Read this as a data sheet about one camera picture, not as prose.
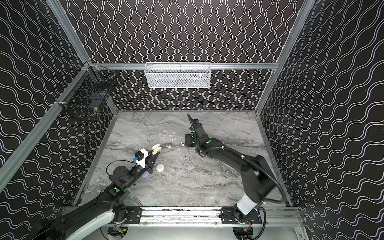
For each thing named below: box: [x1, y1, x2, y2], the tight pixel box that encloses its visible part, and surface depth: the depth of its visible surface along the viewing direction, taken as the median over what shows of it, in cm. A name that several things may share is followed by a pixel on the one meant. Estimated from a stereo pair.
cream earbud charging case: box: [152, 144, 162, 155], surface depth 75 cm
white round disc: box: [156, 163, 165, 172], surface depth 91 cm
